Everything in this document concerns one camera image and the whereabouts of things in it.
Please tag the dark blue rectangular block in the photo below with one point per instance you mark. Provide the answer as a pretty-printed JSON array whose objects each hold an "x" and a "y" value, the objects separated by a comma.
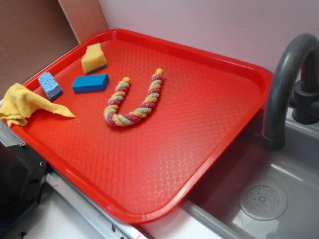
[{"x": 90, "y": 83}]

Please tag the brown cardboard panel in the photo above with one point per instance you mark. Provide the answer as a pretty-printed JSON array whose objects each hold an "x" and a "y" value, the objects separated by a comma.
[{"x": 35, "y": 33}]

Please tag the red plastic tray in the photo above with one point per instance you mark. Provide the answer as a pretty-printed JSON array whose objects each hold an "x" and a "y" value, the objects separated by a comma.
[{"x": 141, "y": 172}]

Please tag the grey curved faucet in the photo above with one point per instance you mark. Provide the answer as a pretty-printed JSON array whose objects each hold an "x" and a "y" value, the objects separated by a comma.
[{"x": 295, "y": 84}]

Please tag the light blue sponge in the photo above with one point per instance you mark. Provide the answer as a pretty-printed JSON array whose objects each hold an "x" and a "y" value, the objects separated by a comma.
[{"x": 51, "y": 88}]

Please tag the aluminium rail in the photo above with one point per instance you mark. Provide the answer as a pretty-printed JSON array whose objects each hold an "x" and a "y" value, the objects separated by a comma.
[{"x": 65, "y": 213}]

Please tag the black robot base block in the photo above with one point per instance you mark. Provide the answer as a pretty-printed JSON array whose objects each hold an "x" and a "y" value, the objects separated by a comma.
[{"x": 22, "y": 175}]

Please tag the round sink drain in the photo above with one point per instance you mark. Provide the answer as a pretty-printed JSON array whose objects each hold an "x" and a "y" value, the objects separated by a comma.
[{"x": 263, "y": 202}]

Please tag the multicoloured twisted rope toy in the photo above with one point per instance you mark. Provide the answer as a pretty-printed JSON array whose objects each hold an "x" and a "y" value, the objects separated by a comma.
[{"x": 111, "y": 115}]

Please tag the yellow scouring sponge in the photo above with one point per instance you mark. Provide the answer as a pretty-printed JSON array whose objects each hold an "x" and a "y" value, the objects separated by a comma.
[{"x": 93, "y": 59}]

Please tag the yellow cloth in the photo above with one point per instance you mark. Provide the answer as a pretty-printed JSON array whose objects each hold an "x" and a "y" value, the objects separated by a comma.
[{"x": 19, "y": 103}]

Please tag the grey plastic sink basin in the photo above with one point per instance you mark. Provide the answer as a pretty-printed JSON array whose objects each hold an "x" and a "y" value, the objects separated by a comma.
[{"x": 212, "y": 210}]

